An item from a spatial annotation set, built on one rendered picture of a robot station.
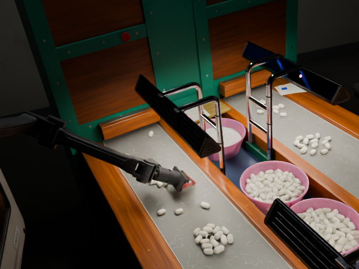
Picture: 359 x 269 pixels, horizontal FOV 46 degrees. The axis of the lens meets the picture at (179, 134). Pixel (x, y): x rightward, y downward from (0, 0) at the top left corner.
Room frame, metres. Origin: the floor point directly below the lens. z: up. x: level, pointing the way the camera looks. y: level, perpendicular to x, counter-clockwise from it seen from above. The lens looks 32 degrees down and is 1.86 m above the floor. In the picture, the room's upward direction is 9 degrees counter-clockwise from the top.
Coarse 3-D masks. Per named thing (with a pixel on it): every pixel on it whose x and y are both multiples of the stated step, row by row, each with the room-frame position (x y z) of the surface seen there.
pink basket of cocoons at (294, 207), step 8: (304, 200) 1.13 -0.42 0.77; (312, 200) 1.13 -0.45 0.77; (320, 200) 1.13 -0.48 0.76; (328, 200) 1.12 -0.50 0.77; (296, 208) 1.11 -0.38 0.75; (304, 208) 1.12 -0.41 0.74; (336, 208) 1.09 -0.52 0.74; (344, 208) 1.07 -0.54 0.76; (352, 208) 1.06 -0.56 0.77; (344, 216) 1.06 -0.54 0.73; (352, 216) 1.04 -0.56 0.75
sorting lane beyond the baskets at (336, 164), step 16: (240, 96) 2.05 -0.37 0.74; (256, 96) 2.02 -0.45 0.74; (272, 96) 2.00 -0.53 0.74; (240, 112) 1.88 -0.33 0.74; (256, 112) 1.85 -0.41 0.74; (272, 112) 1.83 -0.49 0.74; (288, 112) 1.81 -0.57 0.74; (304, 112) 1.78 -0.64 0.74; (272, 128) 1.68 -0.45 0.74; (288, 128) 1.66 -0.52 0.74; (304, 128) 1.64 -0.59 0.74; (320, 128) 1.62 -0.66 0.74; (336, 128) 1.60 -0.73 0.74; (288, 144) 1.53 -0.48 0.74; (304, 144) 1.52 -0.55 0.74; (320, 144) 1.50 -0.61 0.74; (336, 144) 1.48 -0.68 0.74; (352, 144) 1.46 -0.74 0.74; (320, 160) 1.39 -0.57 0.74; (336, 160) 1.37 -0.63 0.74; (352, 160) 1.35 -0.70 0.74; (336, 176) 1.27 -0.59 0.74; (352, 176) 1.26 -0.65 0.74; (352, 192) 1.17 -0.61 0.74
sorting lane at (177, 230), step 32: (160, 128) 1.84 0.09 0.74; (160, 160) 1.56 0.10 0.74; (160, 192) 1.33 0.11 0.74; (192, 192) 1.30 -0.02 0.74; (160, 224) 1.15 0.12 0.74; (192, 224) 1.13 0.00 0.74; (224, 224) 1.10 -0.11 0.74; (192, 256) 0.98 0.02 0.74; (224, 256) 0.96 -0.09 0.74; (256, 256) 0.94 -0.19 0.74
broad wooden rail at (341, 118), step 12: (276, 84) 2.08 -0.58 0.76; (288, 96) 1.94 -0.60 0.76; (300, 96) 1.91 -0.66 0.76; (312, 96) 1.89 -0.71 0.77; (312, 108) 1.77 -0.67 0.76; (324, 108) 1.75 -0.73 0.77; (336, 108) 1.73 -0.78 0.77; (336, 120) 1.63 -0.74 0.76; (348, 120) 1.62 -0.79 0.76; (348, 132) 1.54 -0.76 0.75
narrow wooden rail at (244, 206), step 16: (192, 160) 1.51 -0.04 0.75; (208, 160) 1.47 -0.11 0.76; (208, 176) 1.37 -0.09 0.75; (224, 176) 1.34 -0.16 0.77; (224, 192) 1.25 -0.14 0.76; (240, 192) 1.23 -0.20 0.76; (240, 208) 1.15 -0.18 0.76; (256, 208) 1.13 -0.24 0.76; (256, 224) 1.05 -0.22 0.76; (272, 240) 0.97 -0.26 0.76; (288, 256) 0.90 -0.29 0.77
